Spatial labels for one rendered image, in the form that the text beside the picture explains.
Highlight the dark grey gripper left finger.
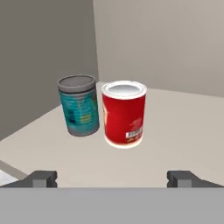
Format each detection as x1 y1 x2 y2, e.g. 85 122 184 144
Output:
1 170 59 188

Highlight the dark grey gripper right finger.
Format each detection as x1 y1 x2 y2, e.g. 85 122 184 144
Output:
166 170 224 188

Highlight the teal labelled grey can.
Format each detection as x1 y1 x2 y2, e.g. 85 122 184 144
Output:
56 74 101 137

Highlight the red labelled white can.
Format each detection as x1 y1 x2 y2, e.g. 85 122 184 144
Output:
101 80 148 150

